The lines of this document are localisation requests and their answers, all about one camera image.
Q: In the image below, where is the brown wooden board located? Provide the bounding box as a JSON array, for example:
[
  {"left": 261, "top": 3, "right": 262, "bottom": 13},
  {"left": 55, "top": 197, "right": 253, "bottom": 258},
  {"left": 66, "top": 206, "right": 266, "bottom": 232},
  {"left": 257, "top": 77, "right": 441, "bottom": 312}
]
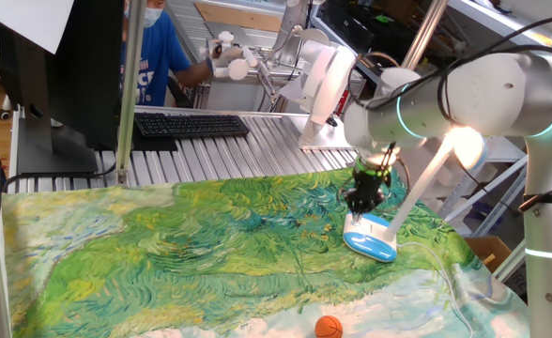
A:
[{"left": 193, "top": 2, "right": 284, "bottom": 33}]

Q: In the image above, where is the slanted silver pole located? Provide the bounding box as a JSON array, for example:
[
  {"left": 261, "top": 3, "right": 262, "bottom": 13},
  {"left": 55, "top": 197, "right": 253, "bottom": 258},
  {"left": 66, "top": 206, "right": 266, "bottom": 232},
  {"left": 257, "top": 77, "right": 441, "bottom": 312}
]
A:
[{"left": 400, "top": 0, "right": 450, "bottom": 71}]

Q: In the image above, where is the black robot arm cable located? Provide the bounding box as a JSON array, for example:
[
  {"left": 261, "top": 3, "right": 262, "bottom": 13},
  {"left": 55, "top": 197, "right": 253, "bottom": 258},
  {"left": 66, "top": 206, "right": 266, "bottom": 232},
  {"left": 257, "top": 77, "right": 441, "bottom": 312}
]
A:
[{"left": 336, "top": 13, "right": 552, "bottom": 213}]

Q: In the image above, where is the black keyboard mat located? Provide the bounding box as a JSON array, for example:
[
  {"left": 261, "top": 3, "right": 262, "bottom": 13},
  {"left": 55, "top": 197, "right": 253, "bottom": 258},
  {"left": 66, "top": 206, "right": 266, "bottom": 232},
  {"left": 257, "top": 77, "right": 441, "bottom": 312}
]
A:
[{"left": 130, "top": 119, "right": 179, "bottom": 152}]

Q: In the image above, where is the white blue desk lamp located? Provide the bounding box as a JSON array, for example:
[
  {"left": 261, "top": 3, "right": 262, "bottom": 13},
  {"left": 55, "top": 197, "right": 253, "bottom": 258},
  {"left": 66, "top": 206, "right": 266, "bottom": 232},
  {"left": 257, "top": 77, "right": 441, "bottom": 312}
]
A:
[{"left": 342, "top": 125, "right": 489, "bottom": 263}]

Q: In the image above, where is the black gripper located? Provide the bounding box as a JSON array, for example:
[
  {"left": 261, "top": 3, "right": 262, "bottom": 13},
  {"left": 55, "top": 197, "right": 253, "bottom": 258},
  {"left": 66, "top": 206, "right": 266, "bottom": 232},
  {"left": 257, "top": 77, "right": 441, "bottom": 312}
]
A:
[{"left": 345, "top": 169, "right": 393, "bottom": 225}]

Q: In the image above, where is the black monitor cable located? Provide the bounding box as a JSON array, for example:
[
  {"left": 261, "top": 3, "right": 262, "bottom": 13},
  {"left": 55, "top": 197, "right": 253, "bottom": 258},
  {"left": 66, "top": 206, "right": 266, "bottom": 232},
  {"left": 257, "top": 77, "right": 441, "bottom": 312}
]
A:
[{"left": 0, "top": 161, "right": 117, "bottom": 226}]

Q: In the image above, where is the white haptic control device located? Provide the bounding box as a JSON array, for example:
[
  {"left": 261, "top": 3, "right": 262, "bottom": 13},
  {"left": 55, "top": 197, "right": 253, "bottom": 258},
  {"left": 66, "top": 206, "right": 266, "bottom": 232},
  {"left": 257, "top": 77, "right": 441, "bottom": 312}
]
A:
[{"left": 207, "top": 25, "right": 358, "bottom": 150}]

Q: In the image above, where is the black printed box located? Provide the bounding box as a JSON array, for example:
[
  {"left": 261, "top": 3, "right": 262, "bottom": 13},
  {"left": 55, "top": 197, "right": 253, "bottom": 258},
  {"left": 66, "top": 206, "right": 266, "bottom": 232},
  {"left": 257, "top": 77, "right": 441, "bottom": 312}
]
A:
[{"left": 510, "top": 266, "right": 529, "bottom": 298}]

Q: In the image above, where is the black keyboard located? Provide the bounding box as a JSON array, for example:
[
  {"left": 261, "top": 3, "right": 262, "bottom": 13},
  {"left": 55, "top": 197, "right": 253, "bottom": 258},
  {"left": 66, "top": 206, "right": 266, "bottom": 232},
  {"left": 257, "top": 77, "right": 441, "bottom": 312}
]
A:
[{"left": 133, "top": 112, "right": 251, "bottom": 140}]

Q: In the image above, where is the white paper sheet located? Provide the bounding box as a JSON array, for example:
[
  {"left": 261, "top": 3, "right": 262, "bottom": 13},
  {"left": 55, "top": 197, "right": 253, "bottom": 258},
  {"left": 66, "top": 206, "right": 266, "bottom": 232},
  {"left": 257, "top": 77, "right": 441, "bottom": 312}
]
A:
[{"left": 0, "top": 0, "right": 75, "bottom": 55}]

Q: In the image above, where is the brown cardboard box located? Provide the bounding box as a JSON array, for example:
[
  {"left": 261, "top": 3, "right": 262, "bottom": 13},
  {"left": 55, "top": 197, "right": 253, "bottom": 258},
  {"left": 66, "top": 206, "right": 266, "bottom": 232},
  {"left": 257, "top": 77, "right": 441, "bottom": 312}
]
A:
[{"left": 463, "top": 236, "right": 514, "bottom": 274}]

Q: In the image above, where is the orange mini basketball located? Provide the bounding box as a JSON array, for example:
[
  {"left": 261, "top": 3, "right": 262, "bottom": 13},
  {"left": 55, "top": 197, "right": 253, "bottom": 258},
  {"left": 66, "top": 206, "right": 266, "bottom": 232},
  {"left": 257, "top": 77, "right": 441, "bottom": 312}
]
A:
[{"left": 314, "top": 315, "right": 344, "bottom": 338}]

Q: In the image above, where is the white lamp power cable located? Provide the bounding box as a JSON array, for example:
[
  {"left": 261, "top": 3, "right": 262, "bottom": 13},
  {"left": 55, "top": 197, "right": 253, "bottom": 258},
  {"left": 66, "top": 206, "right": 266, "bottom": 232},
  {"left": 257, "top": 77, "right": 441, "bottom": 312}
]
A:
[{"left": 395, "top": 240, "right": 475, "bottom": 338}]

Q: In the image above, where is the person in blue shirt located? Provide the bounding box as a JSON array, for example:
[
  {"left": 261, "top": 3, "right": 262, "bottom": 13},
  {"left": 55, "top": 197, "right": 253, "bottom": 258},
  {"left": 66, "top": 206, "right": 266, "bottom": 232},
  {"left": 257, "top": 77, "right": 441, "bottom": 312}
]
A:
[{"left": 120, "top": 0, "right": 217, "bottom": 107}]

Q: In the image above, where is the grey background robot column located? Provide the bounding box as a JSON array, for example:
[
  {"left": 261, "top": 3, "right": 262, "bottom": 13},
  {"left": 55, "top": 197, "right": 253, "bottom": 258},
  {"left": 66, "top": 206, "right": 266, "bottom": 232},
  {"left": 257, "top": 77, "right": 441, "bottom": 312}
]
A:
[{"left": 275, "top": 0, "right": 315, "bottom": 53}]

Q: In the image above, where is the black computer monitor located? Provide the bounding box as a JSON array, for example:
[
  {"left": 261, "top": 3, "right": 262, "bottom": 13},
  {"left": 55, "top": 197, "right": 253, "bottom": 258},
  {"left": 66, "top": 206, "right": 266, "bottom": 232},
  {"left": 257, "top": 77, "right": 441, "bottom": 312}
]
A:
[{"left": 0, "top": 0, "right": 125, "bottom": 177}]

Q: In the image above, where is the grey metal shelf rack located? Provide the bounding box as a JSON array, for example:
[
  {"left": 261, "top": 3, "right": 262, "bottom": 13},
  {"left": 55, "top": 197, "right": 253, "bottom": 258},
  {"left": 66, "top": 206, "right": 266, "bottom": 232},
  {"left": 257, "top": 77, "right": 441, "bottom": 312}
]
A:
[{"left": 400, "top": 0, "right": 552, "bottom": 237}]

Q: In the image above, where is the green painting print tablecloth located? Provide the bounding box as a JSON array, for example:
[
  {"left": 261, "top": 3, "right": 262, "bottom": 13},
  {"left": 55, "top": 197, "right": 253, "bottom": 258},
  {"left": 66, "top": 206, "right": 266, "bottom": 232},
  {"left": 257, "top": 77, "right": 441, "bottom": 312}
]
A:
[{"left": 1, "top": 166, "right": 533, "bottom": 338}]

